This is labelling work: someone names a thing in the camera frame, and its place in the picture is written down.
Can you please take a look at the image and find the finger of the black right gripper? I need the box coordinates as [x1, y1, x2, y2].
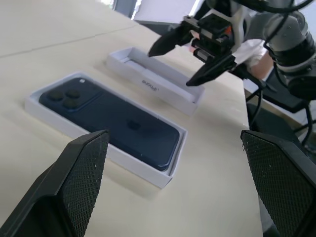
[186, 53, 237, 87]
[148, 24, 198, 57]

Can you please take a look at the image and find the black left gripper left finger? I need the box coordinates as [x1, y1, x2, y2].
[0, 129, 111, 237]

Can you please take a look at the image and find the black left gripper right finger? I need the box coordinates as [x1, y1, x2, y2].
[240, 129, 316, 237]

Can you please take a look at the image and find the dark blue smartphone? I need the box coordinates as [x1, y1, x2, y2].
[38, 77, 180, 172]

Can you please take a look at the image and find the white phone box lid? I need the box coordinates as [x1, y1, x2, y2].
[106, 46, 206, 117]

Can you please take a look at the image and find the white phone box tray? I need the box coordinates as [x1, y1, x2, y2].
[24, 71, 188, 189]

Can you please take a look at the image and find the person in white shirt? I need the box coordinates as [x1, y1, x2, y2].
[243, 39, 271, 79]

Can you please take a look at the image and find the black office chair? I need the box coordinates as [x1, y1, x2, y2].
[243, 71, 316, 154]

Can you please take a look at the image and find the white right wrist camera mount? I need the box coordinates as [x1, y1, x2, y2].
[228, 4, 249, 49]

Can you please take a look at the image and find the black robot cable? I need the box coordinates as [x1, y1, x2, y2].
[234, 0, 313, 146]

